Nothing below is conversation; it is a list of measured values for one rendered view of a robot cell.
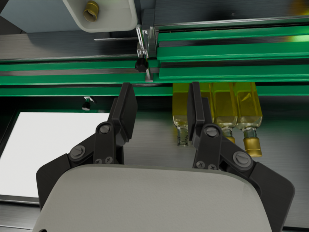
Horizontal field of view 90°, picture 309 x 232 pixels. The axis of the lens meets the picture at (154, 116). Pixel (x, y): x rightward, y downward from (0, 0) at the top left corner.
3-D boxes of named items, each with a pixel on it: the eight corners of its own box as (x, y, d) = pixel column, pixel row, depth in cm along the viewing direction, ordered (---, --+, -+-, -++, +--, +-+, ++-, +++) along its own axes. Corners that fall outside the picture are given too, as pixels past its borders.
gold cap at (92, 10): (81, 16, 44) (85, 6, 46) (93, 24, 46) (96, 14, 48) (85, 7, 41) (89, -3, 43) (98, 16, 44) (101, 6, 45)
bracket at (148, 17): (146, 39, 50) (145, 55, 47) (141, 8, 41) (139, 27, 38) (157, 38, 49) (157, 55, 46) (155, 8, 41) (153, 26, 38)
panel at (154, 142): (24, 111, 69) (-12, 197, 56) (18, 108, 66) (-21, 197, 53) (236, 113, 59) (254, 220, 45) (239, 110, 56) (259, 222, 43)
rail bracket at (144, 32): (146, 60, 49) (142, 95, 44) (134, 3, 33) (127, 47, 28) (156, 60, 48) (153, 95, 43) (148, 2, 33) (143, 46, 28)
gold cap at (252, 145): (254, 141, 41) (257, 158, 40) (240, 140, 42) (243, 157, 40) (261, 137, 38) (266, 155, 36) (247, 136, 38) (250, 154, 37)
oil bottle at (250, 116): (225, 71, 52) (233, 132, 44) (231, 59, 47) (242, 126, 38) (242, 71, 51) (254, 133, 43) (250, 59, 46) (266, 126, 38)
